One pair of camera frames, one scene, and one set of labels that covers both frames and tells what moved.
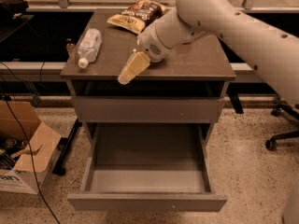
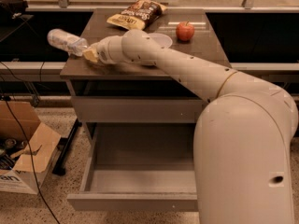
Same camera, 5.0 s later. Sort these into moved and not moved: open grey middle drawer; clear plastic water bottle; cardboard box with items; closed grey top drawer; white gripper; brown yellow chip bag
Moved: clear plastic water bottle; white gripper
Not moved: open grey middle drawer; closed grey top drawer; cardboard box with items; brown yellow chip bag
